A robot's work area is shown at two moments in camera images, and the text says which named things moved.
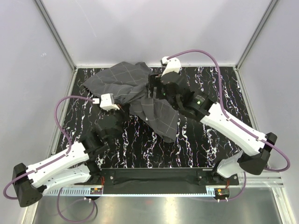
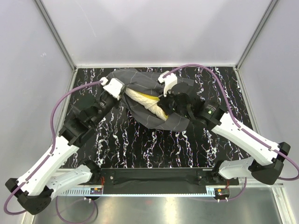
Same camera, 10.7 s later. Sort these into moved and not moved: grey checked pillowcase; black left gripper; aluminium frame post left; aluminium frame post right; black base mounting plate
Moved: black left gripper; grey checked pillowcase
Not moved: black base mounting plate; aluminium frame post right; aluminium frame post left
